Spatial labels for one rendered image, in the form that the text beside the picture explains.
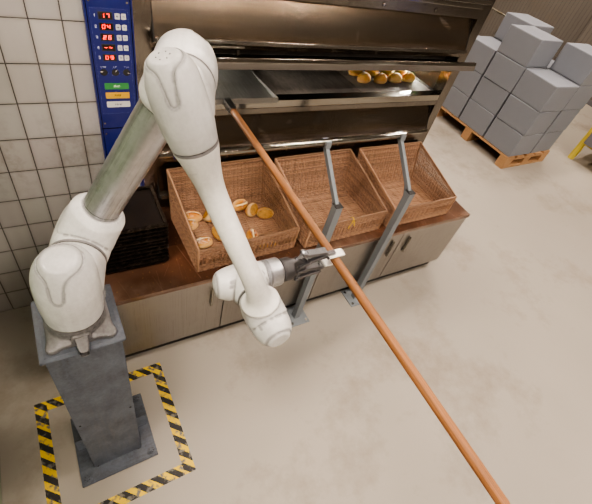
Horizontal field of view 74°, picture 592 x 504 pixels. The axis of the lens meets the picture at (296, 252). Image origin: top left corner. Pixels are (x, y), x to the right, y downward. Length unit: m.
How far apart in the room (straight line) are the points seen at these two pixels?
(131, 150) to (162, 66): 0.32
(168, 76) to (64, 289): 0.60
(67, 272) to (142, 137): 0.38
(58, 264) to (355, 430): 1.76
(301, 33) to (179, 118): 1.33
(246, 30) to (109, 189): 1.05
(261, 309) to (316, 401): 1.41
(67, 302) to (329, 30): 1.63
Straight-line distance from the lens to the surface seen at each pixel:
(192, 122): 0.80
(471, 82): 5.56
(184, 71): 0.79
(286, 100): 2.18
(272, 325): 1.02
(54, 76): 1.85
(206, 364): 2.36
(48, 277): 1.12
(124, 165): 1.08
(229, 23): 1.90
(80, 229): 1.23
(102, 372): 1.44
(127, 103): 1.89
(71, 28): 1.79
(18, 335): 2.60
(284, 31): 2.01
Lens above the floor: 2.10
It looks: 45 degrees down
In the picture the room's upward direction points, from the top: 18 degrees clockwise
